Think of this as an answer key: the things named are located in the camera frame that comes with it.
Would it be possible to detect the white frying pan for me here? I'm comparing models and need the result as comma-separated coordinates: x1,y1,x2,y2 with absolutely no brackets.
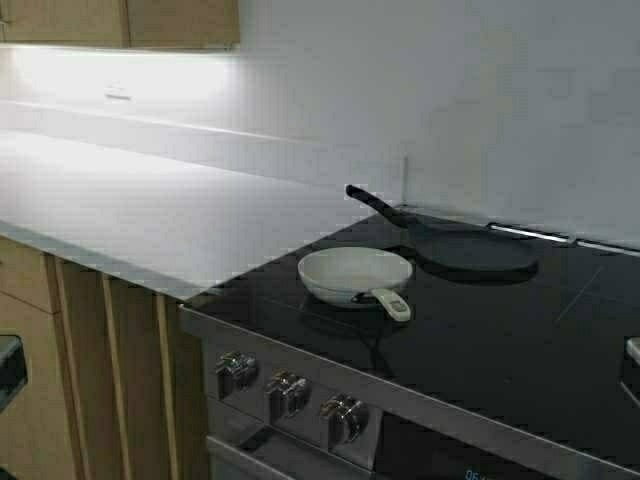
297,247,414,323

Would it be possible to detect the black robot base corner left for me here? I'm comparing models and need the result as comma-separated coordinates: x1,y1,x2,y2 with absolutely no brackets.
0,335,28,411

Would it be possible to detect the black flat griddle pan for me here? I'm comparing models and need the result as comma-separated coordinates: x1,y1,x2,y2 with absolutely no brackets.
345,184,538,274

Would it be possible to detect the black glass cooktop stove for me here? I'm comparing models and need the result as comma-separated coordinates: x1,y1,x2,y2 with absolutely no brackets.
179,233,639,479

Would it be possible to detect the left chrome stove knob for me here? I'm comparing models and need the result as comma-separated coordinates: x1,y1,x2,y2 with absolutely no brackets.
214,352,259,400

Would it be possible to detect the chrome stove knob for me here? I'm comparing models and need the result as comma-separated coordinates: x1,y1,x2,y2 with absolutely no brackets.
214,352,259,400
264,371,311,423
319,394,369,449

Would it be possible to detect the middle chrome stove knob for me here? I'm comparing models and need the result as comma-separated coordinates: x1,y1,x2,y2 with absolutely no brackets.
264,371,311,423

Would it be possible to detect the right chrome stove knob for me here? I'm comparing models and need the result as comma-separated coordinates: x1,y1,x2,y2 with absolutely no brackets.
319,394,369,449

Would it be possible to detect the wooden lower cabinet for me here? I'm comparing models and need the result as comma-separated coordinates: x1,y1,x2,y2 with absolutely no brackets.
1,239,210,479

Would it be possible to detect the wooden upper wall cabinet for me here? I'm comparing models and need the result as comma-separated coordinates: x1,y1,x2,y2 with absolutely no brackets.
1,0,240,50

